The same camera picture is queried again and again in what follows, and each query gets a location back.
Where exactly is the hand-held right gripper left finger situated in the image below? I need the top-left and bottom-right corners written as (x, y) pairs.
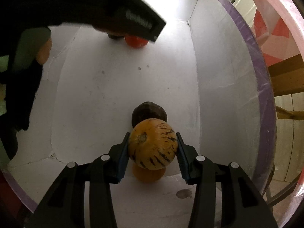
top-left (27, 132), bottom-right (131, 228)

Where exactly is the large striped pepino melon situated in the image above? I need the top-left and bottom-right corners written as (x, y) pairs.
top-left (128, 119), bottom-right (178, 170)

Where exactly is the small orange tangerine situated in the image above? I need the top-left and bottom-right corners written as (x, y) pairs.
top-left (125, 36), bottom-right (149, 49)

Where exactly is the dark mangosteen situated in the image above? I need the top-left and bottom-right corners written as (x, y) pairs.
top-left (107, 32), bottom-right (125, 40)

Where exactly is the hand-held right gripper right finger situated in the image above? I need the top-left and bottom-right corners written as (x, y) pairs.
top-left (175, 132), bottom-right (278, 228)

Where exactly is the white foam box purple rim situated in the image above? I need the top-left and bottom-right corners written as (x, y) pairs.
top-left (0, 0), bottom-right (277, 228)

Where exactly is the wooden table frame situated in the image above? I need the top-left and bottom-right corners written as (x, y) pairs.
top-left (268, 53), bottom-right (304, 121)

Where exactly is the red white checkered tablecloth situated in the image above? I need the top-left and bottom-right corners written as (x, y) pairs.
top-left (242, 0), bottom-right (304, 67)

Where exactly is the person's left hand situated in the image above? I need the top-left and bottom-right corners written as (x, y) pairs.
top-left (0, 26), bottom-right (53, 131)

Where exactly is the dark purple smooth fruit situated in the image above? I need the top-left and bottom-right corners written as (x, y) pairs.
top-left (131, 101), bottom-right (168, 127)

